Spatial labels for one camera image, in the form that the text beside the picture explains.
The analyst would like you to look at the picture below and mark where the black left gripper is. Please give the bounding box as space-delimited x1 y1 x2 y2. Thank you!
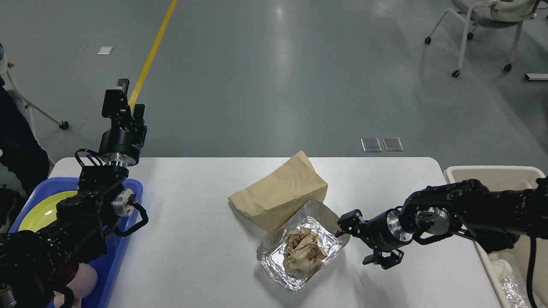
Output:
98 79 148 167

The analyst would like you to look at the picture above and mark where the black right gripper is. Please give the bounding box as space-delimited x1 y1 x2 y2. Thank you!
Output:
335 209 412 270

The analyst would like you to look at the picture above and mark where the foil tray with paper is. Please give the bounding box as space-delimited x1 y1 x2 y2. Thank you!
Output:
256 200 350 292

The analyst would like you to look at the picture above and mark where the large brown paper bag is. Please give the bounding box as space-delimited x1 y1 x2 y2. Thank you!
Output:
228 151 328 234

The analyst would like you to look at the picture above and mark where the yellow plastic plate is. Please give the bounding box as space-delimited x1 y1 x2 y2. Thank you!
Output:
18 191 77 232

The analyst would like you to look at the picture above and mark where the foil tray with cup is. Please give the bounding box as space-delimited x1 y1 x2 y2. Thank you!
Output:
488 253 531 308

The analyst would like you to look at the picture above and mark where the pink mug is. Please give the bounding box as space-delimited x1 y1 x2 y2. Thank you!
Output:
50 263 98 308

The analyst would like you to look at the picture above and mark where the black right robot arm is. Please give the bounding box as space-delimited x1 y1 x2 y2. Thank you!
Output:
335 177 548 307

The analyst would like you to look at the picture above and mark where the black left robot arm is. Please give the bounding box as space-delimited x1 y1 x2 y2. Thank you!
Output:
1 79 149 308

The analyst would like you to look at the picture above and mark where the crumpled brown paper ball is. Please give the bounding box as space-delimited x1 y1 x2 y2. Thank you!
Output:
283 227 328 274

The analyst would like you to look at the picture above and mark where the left metal floor plate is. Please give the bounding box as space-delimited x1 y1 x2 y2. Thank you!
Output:
360 138 382 153

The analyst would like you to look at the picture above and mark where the metal floor plate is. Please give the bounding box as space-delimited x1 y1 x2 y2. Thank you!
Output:
382 138 405 151
360 138 382 153

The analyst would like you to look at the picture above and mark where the right metal floor plate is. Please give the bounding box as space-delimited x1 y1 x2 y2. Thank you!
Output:
382 138 405 151

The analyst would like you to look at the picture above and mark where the seated person in dark clothes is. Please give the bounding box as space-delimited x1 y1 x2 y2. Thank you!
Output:
0 43 51 234

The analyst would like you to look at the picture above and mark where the white paper cup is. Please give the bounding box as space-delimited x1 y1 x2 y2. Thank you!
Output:
491 259 513 282

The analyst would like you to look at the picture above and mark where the beige plastic bin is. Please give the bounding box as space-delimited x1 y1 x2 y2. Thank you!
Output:
444 166 548 308

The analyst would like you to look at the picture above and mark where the blue plastic tray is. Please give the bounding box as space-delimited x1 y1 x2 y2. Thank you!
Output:
9 178 143 308

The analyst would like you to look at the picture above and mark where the grey bar on floor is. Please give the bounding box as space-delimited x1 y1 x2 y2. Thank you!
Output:
524 73 548 82

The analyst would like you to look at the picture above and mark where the white wheeled chair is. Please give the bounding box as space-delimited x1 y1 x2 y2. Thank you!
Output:
424 0 540 78

